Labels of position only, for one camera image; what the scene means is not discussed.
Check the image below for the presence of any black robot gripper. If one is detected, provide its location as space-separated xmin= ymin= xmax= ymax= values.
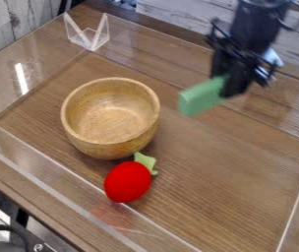
xmin=204 ymin=0 xmax=299 ymax=98

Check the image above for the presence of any green rectangular block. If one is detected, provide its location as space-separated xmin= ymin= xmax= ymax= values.
xmin=178 ymin=77 xmax=225 ymax=116

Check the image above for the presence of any brown wooden bowl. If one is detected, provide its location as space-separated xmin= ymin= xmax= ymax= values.
xmin=59 ymin=77 xmax=160 ymax=159

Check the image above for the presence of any red plush strawberry toy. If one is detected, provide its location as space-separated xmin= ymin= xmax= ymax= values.
xmin=103 ymin=152 xmax=158 ymax=203

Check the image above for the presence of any clear acrylic tray enclosure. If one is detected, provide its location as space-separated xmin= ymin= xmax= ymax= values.
xmin=0 ymin=12 xmax=299 ymax=252

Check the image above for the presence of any black metal frame bracket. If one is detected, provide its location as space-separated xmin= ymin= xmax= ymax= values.
xmin=10 ymin=209 xmax=55 ymax=252

